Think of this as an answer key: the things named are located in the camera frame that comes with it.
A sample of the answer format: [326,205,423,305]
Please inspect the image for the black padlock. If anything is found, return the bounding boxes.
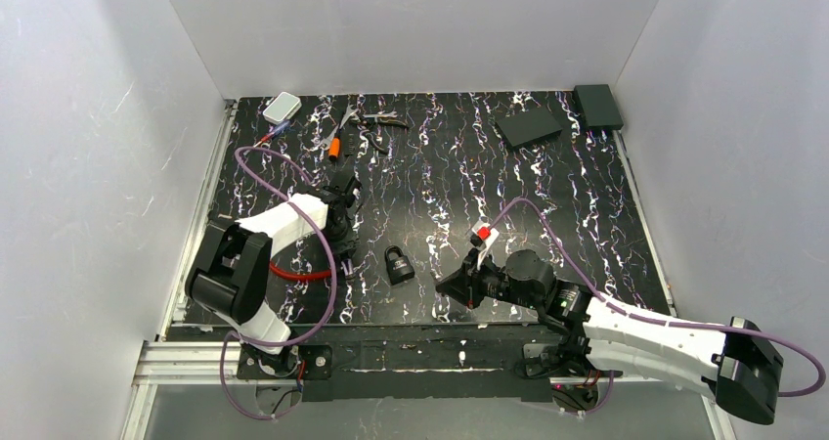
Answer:
[384,245,415,286]

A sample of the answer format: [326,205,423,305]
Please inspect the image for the red cable lock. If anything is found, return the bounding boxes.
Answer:
[269,259,359,282]

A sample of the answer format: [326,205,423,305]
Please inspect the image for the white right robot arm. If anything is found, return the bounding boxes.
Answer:
[436,249,784,425]

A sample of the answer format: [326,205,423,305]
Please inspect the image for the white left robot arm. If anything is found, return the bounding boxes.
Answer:
[185,172,362,355]

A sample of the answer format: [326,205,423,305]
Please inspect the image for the black comb piece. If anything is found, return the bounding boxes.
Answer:
[341,131,360,157]

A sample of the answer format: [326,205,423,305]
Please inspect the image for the red blue screwdriver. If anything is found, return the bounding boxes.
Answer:
[252,119,292,149]

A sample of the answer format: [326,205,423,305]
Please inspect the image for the white rectangular box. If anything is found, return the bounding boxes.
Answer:
[262,92,302,124]

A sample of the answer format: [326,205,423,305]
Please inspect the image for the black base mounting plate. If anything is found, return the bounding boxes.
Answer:
[237,323,606,409]

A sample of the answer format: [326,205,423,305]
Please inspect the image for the flat black plate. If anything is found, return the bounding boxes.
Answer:
[495,108,562,149]

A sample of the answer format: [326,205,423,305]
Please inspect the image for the black box in corner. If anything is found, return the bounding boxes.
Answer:
[573,84,624,131]

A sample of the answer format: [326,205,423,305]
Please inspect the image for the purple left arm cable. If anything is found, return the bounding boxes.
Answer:
[218,147,339,421]

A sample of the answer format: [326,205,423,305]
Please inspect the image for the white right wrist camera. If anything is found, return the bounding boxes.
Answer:
[469,220,500,269]

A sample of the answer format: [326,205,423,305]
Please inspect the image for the orange handled tool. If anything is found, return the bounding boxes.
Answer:
[322,105,357,162]

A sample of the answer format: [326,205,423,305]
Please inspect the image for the black handled pliers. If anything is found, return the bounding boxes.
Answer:
[360,111,409,129]

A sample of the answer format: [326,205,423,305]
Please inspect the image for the aluminium frame rail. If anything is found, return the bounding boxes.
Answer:
[120,100,239,439]

